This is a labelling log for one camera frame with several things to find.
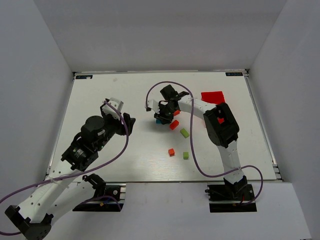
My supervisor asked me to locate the red arch wood block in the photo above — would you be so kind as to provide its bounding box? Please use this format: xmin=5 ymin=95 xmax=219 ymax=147
xmin=173 ymin=110 xmax=180 ymax=116

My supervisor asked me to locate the red rectangular wood block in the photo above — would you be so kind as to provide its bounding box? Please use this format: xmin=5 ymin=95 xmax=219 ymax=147
xmin=169 ymin=120 xmax=180 ymax=130

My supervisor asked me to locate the red plastic bin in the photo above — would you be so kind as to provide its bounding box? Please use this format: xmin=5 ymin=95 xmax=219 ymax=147
xmin=201 ymin=91 xmax=226 ymax=110

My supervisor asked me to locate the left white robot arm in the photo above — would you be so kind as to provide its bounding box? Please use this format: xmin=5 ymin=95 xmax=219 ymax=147
xmin=5 ymin=103 xmax=136 ymax=240

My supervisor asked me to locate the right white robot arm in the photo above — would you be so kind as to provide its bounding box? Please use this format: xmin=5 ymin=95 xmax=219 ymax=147
xmin=147 ymin=84 xmax=248 ymax=198

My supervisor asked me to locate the green rectangular wood block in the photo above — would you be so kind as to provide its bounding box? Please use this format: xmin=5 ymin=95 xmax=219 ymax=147
xmin=180 ymin=128 xmax=190 ymax=138

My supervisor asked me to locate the red cube wood block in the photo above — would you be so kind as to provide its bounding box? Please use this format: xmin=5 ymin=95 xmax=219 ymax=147
xmin=168 ymin=148 xmax=175 ymax=157

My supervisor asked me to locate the green cube wood block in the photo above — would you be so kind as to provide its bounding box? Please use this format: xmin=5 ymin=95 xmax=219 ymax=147
xmin=183 ymin=151 xmax=189 ymax=160

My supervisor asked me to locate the left table corner label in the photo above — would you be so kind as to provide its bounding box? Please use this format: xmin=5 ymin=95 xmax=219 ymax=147
xmin=75 ymin=75 xmax=93 ymax=80

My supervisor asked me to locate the dark table corner label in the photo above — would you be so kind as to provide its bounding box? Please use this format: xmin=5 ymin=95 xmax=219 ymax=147
xmin=225 ymin=72 xmax=243 ymax=77

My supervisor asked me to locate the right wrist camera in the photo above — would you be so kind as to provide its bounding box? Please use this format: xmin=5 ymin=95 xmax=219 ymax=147
xmin=145 ymin=99 xmax=160 ymax=114

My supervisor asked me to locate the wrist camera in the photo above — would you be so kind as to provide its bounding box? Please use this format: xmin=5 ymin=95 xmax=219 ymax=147
xmin=101 ymin=97 xmax=124 ymax=120
xmin=145 ymin=99 xmax=160 ymax=114

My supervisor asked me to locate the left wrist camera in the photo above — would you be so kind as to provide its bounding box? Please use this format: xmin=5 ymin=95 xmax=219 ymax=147
xmin=101 ymin=97 xmax=124 ymax=120

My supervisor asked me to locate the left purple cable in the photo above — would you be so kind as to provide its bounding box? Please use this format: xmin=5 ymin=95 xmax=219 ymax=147
xmin=0 ymin=100 xmax=130 ymax=236

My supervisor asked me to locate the purple cable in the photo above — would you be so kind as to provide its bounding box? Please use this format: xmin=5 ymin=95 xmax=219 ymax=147
xmin=0 ymin=100 xmax=130 ymax=236
xmin=144 ymin=80 xmax=264 ymax=206

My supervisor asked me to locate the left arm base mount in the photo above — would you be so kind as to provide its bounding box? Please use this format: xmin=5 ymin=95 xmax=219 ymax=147
xmin=72 ymin=173 xmax=126 ymax=213

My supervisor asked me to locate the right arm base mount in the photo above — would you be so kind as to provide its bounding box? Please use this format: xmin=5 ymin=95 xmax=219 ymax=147
xmin=204 ymin=184 xmax=257 ymax=213

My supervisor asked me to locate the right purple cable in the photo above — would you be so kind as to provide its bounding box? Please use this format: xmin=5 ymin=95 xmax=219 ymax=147
xmin=144 ymin=80 xmax=264 ymax=206

